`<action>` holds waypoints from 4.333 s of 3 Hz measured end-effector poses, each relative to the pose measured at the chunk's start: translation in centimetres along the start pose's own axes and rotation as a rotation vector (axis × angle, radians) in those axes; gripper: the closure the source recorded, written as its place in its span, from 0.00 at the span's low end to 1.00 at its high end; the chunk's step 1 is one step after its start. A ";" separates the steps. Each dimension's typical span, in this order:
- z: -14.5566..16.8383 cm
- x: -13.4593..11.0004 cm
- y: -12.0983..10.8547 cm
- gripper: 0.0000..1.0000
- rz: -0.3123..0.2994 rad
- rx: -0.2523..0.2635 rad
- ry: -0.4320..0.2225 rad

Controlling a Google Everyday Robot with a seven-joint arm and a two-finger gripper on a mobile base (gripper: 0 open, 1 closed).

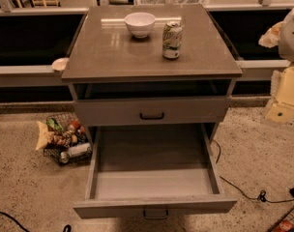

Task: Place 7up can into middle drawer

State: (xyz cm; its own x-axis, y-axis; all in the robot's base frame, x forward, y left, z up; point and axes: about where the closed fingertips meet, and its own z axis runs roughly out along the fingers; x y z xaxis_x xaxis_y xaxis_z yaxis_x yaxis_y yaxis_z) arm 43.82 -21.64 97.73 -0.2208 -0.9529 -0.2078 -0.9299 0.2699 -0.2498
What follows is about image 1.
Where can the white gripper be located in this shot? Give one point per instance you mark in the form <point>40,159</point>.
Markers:
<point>292,38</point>

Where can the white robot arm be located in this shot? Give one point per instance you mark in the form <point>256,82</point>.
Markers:
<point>286,44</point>

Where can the closed grey top drawer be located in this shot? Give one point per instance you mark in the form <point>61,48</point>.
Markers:
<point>151,111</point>

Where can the grey drawer cabinet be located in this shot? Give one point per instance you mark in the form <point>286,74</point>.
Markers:
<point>108,63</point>

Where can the open grey middle drawer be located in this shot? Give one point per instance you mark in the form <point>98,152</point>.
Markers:
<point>154,172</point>

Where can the white ceramic bowl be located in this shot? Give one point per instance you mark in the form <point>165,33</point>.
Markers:
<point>140,24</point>

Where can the clear plastic bottle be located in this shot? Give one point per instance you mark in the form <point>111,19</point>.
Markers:
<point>75,151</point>

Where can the small round white dish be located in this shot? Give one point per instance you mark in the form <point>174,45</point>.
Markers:
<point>60,64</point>

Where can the yellow chip bag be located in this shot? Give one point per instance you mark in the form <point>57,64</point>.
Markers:
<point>45,136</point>

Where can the black wire basket corner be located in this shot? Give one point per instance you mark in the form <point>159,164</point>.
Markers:
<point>285,224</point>

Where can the wire basket of snacks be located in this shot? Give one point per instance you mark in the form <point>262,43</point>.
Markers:
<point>68,132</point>

